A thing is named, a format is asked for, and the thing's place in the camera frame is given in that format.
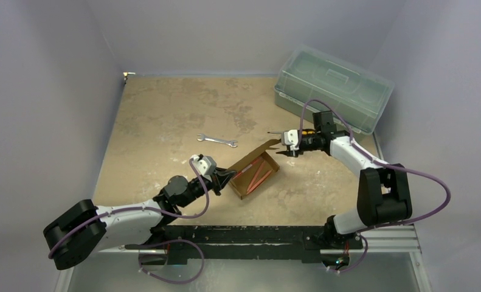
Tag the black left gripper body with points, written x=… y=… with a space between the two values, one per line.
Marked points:
x=211 y=184

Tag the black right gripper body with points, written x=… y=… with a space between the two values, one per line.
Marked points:
x=307 y=144

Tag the salmon pen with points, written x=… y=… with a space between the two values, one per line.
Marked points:
x=260 y=181
x=255 y=177

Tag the red pen with white label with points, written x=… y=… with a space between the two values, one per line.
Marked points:
x=247 y=167

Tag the brown cardboard box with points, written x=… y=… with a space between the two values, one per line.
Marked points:
x=241 y=183

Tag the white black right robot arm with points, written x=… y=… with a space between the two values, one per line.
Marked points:
x=383 y=194

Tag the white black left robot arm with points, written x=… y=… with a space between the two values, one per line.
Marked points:
x=86 y=228

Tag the clear plastic storage box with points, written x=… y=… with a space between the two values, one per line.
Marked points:
x=310 y=78

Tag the yellow black screwdriver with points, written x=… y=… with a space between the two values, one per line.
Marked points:
x=276 y=132

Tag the silver open-end wrench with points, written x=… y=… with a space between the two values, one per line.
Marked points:
x=202 y=137

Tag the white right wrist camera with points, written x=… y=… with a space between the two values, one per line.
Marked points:
x=290 y=139

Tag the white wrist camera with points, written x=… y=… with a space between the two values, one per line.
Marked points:
x=204 y=165
x=290 y=139

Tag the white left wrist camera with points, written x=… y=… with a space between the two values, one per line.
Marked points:
x=204 y=165

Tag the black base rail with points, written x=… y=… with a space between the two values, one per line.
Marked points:
x=308 y=244

